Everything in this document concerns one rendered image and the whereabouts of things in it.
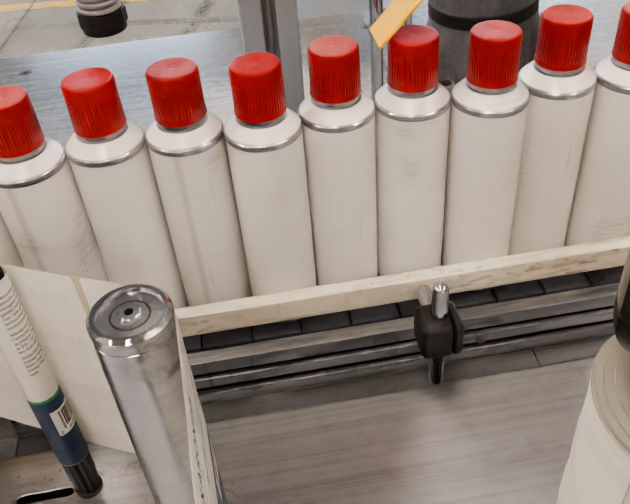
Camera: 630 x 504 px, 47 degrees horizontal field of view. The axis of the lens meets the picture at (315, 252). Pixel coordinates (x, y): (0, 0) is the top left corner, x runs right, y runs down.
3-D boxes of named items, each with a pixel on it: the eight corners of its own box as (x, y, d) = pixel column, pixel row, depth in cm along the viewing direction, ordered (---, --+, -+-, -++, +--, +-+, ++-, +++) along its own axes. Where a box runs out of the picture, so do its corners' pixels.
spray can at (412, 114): (365, 281, 59) (358, 43, 46) (394, 244, 63) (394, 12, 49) (424, 301, 57) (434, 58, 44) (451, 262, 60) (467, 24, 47)
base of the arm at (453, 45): (423, 120, 79) (419, 34, 73) (408, 54, 90) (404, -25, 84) (565, 102, 78) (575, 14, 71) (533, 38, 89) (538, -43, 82)
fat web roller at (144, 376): (164, 575, 42) (70, 359, 30) (164, 504, 45) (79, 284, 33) (243, 560, 42) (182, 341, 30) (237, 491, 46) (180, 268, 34)
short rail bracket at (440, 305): (420, 415, 55) (425, 302, 47) (410, 385, 57) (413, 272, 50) (462, 408, 55) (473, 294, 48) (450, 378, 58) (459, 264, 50)
